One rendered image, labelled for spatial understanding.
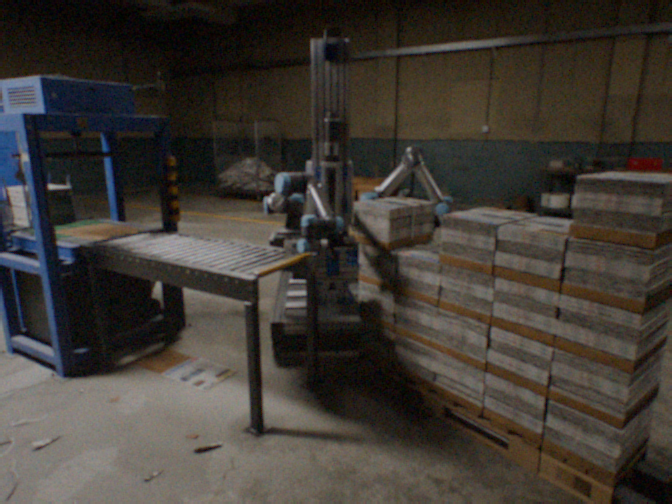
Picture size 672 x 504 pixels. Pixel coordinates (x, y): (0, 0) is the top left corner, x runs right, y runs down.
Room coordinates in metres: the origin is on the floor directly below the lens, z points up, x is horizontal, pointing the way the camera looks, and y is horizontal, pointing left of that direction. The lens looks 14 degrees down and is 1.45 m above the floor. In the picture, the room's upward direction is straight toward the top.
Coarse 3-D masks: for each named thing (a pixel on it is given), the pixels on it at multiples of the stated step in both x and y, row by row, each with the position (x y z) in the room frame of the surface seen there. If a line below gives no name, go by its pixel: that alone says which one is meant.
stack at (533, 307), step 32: (384, 256) 2.50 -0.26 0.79; (416, 256) 2.34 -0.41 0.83; (416, 288) 2.32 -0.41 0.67; (448, 288) 2.17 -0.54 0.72; (480, 288) 2.04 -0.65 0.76; (512, 288) 1.92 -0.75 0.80; (384, 320) 2.49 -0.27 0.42; (416, 320) 2.30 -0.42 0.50; (448, 320) 2.15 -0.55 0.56; (512, 320) 1.91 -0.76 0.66; (544, 320) 1.80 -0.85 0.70; (384, 352) 2.48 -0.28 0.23; (416, 352) 2.31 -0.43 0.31; (480, 352) 2.01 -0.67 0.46; (512, 352) 1.90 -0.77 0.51; (544, 352) 1.79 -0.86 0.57; (384, 384) 2.48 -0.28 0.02; (416, 384) 2.32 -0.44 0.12; (448, 384) 2.14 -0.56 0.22; (480, 384) 2.00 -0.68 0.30; (512, 384) 1.88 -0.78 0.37; (544, 384) 1.77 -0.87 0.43; (480, 416) 2.01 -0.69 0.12; (512, 416) 1.87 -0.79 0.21; (544, 416) 1.77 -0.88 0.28; (512, 448) 1.86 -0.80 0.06
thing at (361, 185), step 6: (354, 180) 9.39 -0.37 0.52; (360, 180) 8.95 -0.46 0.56; (366, 180) 8.98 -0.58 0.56; (372, 180) 8.98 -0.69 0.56; (378, 180) 8.98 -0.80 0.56; (384, 180) 8.97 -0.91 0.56; (354, 186) 9.39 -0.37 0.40; (360, 186) 8.89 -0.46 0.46; (366, 186) 8.82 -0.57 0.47; (372, 186) 8.75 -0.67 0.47; (378, 186) 8.69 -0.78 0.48; (354, 192) 8.94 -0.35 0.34; (360, 192) 8.89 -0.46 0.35; (366, 192) 8.82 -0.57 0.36; (396, 192) 9.23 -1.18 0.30; (354, 198) 8.95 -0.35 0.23
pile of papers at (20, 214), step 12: (12, 192) 3.37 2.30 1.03; (60, 192) 3.41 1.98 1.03; (12, 204) 3.39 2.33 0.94; (24, 204) 3.31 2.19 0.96; (60, 204) 3.41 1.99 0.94; (72, 204) 3.48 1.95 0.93; (12, 216) 3.41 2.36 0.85; (24, 216) 3.32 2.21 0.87; (60, 216) 3.39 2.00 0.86; (72, 216) 3.47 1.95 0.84
